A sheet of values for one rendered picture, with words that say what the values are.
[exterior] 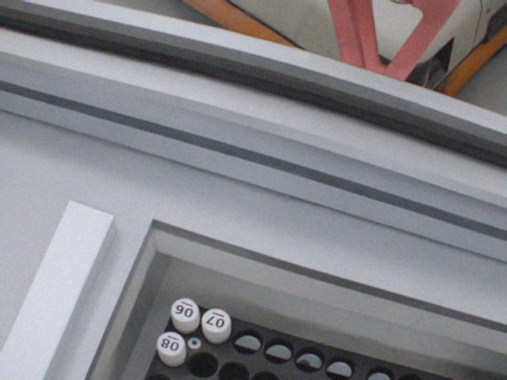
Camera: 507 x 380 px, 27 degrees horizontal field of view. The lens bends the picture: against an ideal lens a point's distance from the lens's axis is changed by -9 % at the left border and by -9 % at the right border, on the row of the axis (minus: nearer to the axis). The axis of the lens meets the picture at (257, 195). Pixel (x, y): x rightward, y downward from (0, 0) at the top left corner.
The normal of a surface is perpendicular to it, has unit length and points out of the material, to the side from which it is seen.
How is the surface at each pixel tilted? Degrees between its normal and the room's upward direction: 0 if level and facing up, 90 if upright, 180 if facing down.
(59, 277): 0
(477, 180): 0
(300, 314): 0
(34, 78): 90
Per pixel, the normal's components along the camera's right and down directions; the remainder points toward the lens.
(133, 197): 0.01, -0.53
